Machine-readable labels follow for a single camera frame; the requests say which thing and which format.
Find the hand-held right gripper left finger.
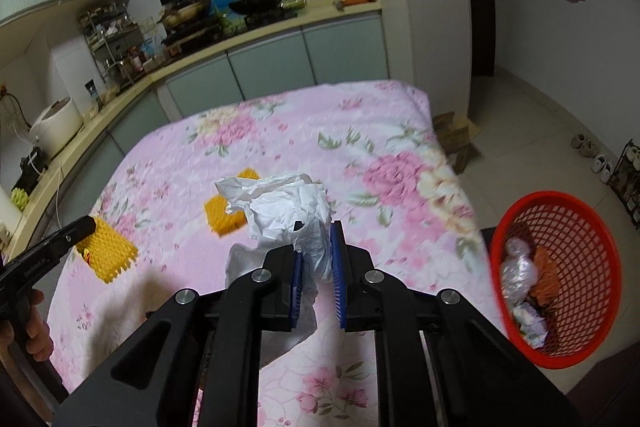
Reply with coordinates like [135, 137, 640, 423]
[52, 244, 305, 427]

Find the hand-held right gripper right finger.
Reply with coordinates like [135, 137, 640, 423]
[330, 221, 596, 427]

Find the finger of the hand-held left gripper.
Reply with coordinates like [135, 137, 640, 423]
[22, 215, 97, 268]

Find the yellow foam fruit net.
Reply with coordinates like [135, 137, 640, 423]
[75, 217, 138, 284]
[204, 168, 261, 238]

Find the white plastic bag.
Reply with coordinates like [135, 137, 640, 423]
[215, 173, 337, 368]

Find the clear plastic bag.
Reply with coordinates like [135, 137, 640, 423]
[500, 237, 542, 304]

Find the dark brown snack wrapper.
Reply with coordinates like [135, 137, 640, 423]
[510, 221, 538, 243]

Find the white paper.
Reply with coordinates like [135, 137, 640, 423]
[512, 302, 549, 349]

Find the orange snack wrapper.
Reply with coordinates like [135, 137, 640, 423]
[530, 246, 562, 309]

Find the red plastic mesh basket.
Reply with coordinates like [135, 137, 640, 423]
[489, 191, 622, 370]

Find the person's left hand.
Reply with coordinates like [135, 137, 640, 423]
[0, 289, 55, 363]

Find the pink floral tablecloth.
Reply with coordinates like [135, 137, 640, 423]
[45, 79, 493, 427]

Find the white rice cooker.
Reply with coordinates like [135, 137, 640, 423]
[27, 97, 84, 158]

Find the brown cardboard box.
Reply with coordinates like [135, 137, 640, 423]
[432, 111, 478, 172]

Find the metal spice rack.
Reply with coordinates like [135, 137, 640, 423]
[80, 4, 146, 88]

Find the kitchen counter with cabinets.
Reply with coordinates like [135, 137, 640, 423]
[0, 0, 391, 253]

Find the black gas stove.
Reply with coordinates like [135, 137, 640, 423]
[162, 19, 225, 52]

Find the beige cooking pot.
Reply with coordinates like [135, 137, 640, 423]
[162, 2, 208, 30]

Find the black wok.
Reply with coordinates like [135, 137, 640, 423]
[227, 0, 287, 16]

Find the black shoe rack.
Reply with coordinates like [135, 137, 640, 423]
[609, 139, 640, 228]

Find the black power cable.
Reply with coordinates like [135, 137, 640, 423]
[0, 88, 32, 132]

